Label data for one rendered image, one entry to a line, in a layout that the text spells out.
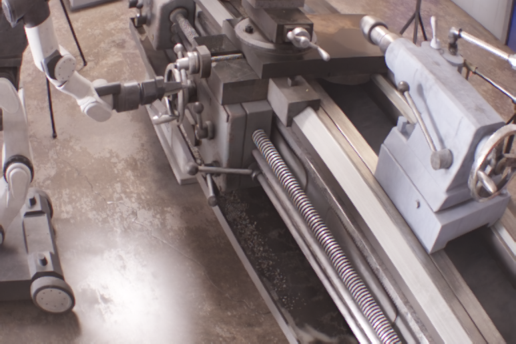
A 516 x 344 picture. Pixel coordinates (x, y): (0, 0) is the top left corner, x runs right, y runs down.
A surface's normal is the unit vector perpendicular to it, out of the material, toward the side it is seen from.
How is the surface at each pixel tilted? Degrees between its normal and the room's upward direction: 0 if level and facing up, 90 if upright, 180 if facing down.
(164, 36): 90
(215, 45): 0
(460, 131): 82
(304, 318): 0
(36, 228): 0
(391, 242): 36
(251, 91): 90
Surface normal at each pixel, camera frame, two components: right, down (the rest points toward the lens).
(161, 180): 0.09, -0.81
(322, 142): -0.47, -0.57
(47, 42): 0.69, 0.47
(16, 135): 0.35, 0.57
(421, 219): -0.93, 0.15
